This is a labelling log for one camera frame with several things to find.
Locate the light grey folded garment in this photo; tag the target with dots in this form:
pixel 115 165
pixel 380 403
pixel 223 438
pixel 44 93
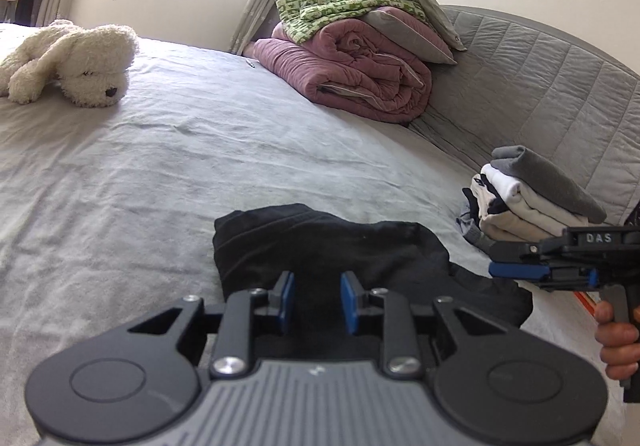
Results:
pixel 472 232

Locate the person's right hand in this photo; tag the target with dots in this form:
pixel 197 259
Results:
pixel 617 346

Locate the pink quilt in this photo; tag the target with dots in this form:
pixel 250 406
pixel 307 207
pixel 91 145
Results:
pixel 350 70

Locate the grey quilted headboard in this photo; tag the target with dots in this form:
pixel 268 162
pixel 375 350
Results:
pixel 540 90

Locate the pen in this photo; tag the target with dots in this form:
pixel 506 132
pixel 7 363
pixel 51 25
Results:
pixel 250 63

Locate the cream folded garment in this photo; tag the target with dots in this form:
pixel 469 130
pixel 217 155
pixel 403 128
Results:
pixel 515 227

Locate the white plush dog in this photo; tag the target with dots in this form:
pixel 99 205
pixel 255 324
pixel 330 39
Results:
pixel 85 60

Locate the orange object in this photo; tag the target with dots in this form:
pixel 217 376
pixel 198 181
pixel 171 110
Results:
pixel 587 299

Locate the black t-shirt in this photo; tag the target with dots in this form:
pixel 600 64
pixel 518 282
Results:
pixel 325 246

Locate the white and dark folded garment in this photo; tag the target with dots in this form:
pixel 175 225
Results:
pixel 482 201

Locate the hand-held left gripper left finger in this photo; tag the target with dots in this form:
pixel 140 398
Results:
pixel 286 303

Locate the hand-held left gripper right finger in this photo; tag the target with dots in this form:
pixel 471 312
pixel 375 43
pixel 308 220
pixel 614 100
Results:
pixel 349 303

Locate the green patterned pillow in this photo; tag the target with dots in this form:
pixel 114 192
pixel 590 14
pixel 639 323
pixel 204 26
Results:
pixel 320 0

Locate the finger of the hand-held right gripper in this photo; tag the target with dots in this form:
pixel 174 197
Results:
pixel 530 251
pixel 525 269

